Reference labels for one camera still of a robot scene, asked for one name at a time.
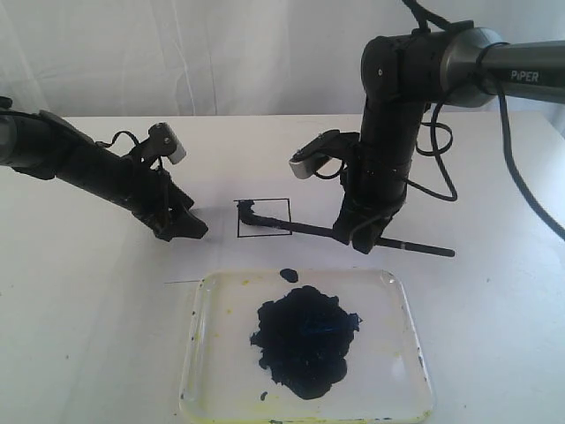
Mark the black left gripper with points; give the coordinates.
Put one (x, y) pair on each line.
(156, 201)

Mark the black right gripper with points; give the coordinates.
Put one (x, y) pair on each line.
(370, 201)

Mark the black paint brush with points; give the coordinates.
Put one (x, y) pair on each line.
(247, 216)

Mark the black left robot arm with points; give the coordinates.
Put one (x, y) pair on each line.
(45, 146)

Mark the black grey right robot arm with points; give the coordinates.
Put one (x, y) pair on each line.
(405, 76)

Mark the dark blue paint blob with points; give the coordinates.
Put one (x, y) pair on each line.
(304, 338)

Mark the clear plastic tray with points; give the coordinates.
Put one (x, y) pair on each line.
(222, 382)

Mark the white paper with black square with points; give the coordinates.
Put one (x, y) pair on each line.
(232, 244)

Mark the white backdrop curtain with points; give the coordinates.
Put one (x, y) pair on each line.
(168, 58)

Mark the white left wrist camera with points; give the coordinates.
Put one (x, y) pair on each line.
(163, 142)

